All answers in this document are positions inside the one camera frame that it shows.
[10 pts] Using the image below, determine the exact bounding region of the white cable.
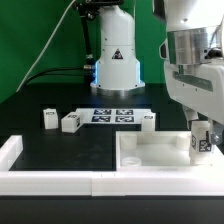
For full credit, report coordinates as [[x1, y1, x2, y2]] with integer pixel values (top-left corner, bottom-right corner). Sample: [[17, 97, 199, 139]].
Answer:
[[15, 0, 78, 93]]

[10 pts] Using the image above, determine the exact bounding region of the black cable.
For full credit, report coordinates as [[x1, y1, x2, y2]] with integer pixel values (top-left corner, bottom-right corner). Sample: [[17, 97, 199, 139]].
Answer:
[[24, 67, 88, 87]]

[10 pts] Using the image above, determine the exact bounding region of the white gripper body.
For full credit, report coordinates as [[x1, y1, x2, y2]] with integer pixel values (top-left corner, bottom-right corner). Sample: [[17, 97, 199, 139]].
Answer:
[[164, 60, 224, 125]]

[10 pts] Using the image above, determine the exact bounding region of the black camera stand pole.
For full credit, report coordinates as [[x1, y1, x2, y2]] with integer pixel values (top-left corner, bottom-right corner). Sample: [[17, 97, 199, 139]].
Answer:
[[72, 0, 124, 85]]

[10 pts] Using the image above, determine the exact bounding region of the white base tag plate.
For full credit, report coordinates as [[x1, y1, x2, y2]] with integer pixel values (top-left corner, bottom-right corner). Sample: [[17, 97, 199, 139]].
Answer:
[[77, 108, 155, 124]]

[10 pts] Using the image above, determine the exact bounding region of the white U-shaped fence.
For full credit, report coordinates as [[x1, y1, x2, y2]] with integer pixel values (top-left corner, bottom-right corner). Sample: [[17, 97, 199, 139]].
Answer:
[[0, 135, 224, 196]]

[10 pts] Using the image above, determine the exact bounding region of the white square tabletop tray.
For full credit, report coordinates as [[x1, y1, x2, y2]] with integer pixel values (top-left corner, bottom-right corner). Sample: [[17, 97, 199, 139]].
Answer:
[[116, 131, 224, 173]]

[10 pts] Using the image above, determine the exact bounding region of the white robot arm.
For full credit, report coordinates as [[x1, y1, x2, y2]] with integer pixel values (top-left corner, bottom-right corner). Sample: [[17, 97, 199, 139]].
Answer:
[[91, 0, 224, 145]]

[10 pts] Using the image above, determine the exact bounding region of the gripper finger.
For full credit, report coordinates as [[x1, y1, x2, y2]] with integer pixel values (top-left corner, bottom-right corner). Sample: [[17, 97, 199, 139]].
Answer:
[[182, 106, 199, 129], [209, 119, 224, 145]]

